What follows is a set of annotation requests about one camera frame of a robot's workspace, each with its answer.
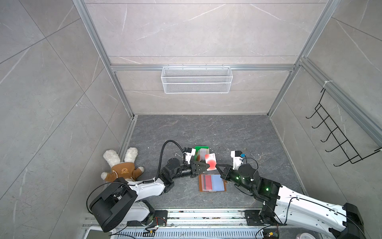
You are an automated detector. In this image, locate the brown leather card holder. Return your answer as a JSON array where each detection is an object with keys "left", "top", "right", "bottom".
[{"left": 199, "top": 174, "right": 226, "bottom": 192}]

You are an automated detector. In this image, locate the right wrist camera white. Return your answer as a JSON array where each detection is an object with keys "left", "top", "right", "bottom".
[{"left": 231, "top": 150, "right": 245, "bottom": 170}]

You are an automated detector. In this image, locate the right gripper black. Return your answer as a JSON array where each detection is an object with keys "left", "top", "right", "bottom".
[{"left": 215, "top": 164, "right": 255, "bottom": 195}]

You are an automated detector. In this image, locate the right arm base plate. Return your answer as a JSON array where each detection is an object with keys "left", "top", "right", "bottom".
[{"left": 244, "top": 209, "right": 284, "bottom": 226}]

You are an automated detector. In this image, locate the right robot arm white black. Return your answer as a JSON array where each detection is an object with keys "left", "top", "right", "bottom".
[{"left": 216, "top": 164, "right": 366, "bottom": 239}]

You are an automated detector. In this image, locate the black wire hook rack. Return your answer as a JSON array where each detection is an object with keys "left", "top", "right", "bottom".
[{"left": 305, "top": 88, "right": 382, "bottom": 167}]

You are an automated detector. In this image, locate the green plastic card tray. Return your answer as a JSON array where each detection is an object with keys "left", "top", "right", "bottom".
[{"left": 195, "top": 146, "right": 210, "bottom": 161}]

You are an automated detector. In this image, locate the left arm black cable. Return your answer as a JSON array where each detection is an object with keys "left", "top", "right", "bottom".
[{"left": 153, "top": 139, "right": 185, "bottom": 181}]

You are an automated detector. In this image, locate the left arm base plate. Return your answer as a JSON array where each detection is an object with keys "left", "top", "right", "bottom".
[{"left": 127, "top": 210, "right": 168, "bottom": 228}]

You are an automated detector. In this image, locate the stack of credit cards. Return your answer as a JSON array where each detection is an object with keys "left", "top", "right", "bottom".
[{"left": 195, "top": 148, "right": 210, "bottom": 162}]

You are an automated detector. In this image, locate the white device at bottom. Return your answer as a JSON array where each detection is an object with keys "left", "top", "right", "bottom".
[{"left": 83, "top": 226, "right": 118, "bottom": 239}]

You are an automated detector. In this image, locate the white brown plush toy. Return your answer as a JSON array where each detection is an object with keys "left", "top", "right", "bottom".
[{"left": 100, "top": 147, "right": 144, "bottom": 182}]

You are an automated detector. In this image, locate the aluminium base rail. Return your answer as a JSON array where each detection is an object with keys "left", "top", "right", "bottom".
[{"left": 81, "top": 208, "right": 332, "bottom": 239}]

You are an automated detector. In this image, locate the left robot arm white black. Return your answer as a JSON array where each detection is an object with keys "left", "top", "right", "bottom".
[{"left": 90, "top": 158, "right": 210, "bottom": 233}]

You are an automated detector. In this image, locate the white wire mesh basket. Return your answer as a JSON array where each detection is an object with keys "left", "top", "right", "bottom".
[{"left": 161, "top": 66, "right": 233, "bottom": 94}]

